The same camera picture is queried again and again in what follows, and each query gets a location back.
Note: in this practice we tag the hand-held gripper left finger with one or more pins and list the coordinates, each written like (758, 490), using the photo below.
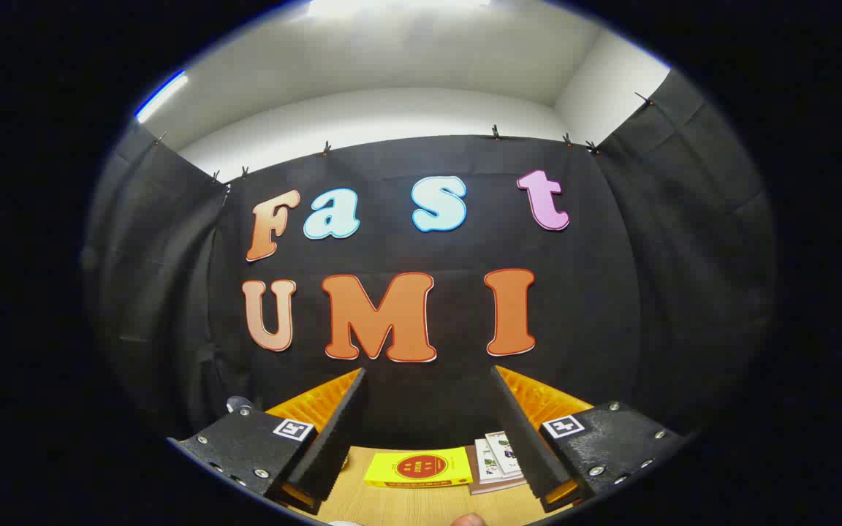
(333, 438)

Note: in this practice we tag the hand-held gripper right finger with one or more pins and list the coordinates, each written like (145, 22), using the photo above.
(527, 438)

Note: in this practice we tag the brown book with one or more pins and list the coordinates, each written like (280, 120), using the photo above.
(492, 486)

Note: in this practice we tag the yellow book with red circle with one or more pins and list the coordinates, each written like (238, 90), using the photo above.
(419, 467)

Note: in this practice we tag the white ceiling light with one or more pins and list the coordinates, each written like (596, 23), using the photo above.
(161, 96)
(399, 6)

